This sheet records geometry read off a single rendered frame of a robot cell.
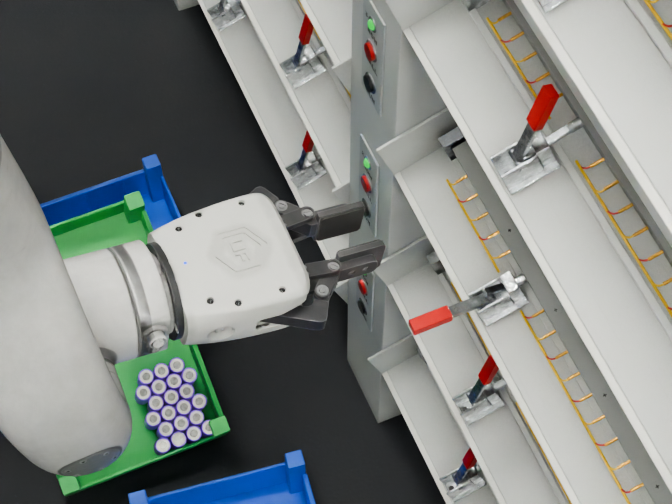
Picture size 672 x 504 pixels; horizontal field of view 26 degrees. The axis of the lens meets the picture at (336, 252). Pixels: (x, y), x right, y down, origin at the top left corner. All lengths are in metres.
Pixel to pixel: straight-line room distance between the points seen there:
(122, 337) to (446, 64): 0.32
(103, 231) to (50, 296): 0.86
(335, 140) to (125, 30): 0.63
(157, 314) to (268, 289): 0.08
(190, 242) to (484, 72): 0.25
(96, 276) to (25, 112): 1.01
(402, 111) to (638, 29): 0.39
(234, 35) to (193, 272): 0.86
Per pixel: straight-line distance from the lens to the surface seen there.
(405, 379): 1.63
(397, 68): 1.18
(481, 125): 1.08
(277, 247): 1.09
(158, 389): 1.69
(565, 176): 1.04
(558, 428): 1.18
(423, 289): 1.45
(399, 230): 1.38
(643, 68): 0.86
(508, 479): 1.37
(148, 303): 1.05
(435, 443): 1.60
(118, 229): 1.78
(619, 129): 0.84
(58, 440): 0.98
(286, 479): 1.72
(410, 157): 1.28
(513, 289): 1.19
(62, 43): 2.11
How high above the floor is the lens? 1.60
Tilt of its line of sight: 59 degrees down
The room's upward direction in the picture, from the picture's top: straight up
